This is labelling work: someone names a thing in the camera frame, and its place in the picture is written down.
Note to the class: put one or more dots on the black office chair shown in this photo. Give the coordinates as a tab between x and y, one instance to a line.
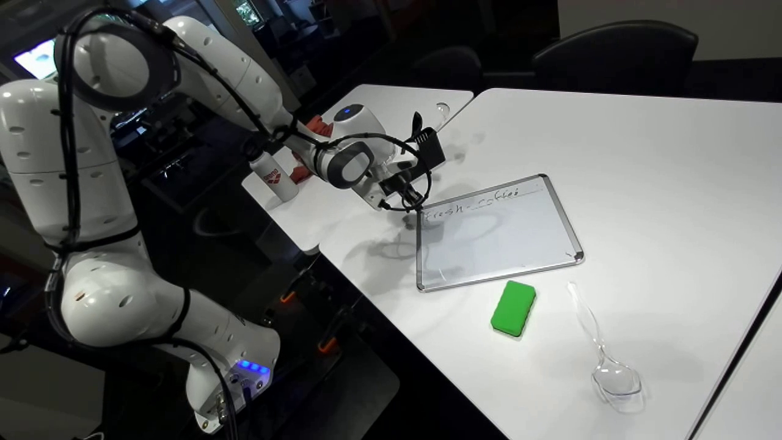
615	49
447	67

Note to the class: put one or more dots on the clear plastic spoon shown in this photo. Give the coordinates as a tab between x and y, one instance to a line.
617	380

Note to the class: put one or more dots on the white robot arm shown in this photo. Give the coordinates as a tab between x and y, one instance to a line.
105	293

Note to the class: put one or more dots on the computer monitor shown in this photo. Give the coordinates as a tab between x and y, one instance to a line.
37	60

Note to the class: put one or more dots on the green board eraser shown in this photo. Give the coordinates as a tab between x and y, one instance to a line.
513	308

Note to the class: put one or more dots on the orange black clamp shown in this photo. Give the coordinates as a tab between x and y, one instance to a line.
328	346
290	296

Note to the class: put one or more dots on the black robot mount table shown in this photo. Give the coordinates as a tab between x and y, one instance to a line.
342	381

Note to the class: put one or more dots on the metal framed whiteboard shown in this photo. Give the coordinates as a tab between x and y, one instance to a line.
497	236

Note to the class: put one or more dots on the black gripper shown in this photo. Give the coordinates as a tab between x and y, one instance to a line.
427	149

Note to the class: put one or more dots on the white cup red print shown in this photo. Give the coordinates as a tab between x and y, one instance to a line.
277	176

